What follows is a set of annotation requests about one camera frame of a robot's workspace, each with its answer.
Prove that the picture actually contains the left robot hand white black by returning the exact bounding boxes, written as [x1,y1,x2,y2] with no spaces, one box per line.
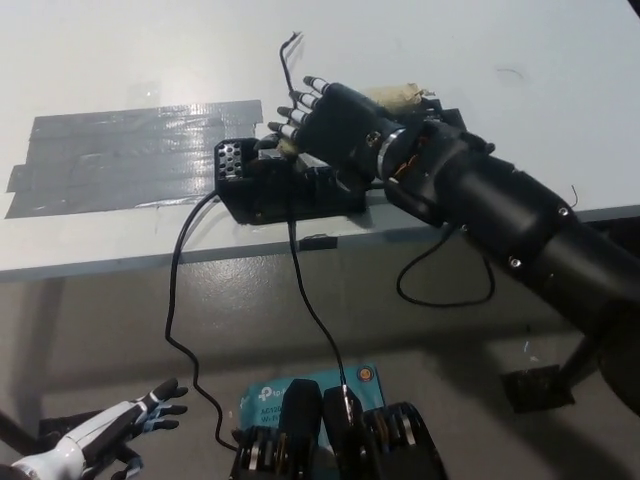
[74,378,190,480]

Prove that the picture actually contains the right robot hand black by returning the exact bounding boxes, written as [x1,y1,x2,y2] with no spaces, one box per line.
[267,74,406,184]

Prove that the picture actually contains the black soldering iron cable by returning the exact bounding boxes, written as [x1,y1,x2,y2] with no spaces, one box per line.
[369,182,497,307]

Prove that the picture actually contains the black soldering station base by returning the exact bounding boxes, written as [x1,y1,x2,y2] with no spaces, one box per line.
[213,135,369,226]

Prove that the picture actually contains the black robot torso blocks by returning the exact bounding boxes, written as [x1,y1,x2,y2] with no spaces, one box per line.
[229,378,446,480]

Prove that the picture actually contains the black square printed holder plate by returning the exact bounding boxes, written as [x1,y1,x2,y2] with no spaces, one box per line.
[418,98,465,132]

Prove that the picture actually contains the small black tape strip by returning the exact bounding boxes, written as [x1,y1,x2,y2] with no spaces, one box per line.
[298,234,339,251]

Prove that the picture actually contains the teal router box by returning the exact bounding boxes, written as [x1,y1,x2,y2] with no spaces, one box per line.
[237,365,390,434]

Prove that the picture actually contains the thin black frayed-end cable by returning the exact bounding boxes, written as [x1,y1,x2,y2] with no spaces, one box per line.
[279,31,356,416]

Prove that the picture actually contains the black power cable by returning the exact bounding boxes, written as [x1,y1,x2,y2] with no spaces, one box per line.
[164,192,241,451]

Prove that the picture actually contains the grey duct tape patch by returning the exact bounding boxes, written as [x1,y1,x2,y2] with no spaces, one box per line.
[3,99,265,220]

